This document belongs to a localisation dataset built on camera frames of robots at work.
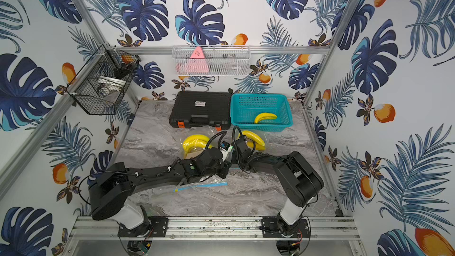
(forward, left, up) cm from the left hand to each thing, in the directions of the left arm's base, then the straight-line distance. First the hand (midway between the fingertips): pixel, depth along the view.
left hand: (233, 163), depth 81 cm
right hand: (+10, -1, -11) cm, 15 cm away
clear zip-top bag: (+20, -16, -5) cm, 26 cm away
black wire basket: (+25, +65, +20) cm, 73 cm away
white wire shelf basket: (+54, +6, +19) cm, 58 cm away
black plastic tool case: (+38, +21, -6) cm, 44 cm away
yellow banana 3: (+13, +22, -4) cm, 25 cm away
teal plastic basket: (+45, -6, -10) cm, 47 cm away
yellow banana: (+35, -18, -6) cm, 40 cm away
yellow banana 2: (+15, -13, -5) cm, 20 cm away
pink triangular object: (+42, +21, +23) cm, 53 cm away
